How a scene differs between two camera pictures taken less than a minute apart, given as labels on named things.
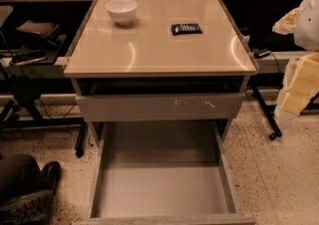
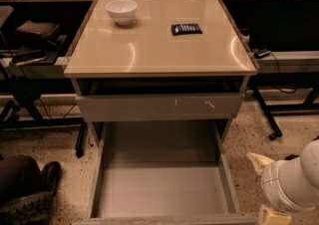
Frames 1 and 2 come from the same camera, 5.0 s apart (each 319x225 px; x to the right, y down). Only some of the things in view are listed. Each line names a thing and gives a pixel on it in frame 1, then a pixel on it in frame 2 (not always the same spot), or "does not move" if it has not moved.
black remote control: (184, 29) does not move
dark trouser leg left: (19, 174) does not move
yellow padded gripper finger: (285, 25) → (259, 161)
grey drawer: (162, 173) does not move
